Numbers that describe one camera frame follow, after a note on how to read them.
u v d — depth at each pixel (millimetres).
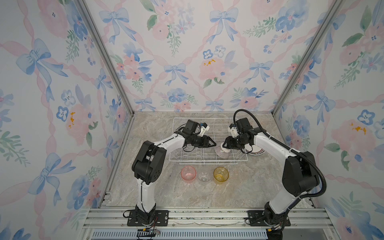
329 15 718
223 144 886
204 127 858
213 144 869
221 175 875
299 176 461
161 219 741
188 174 875
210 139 841
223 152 880
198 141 812
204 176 878
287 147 518
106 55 859
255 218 728
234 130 840
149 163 511
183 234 703
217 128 1101
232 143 799
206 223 732
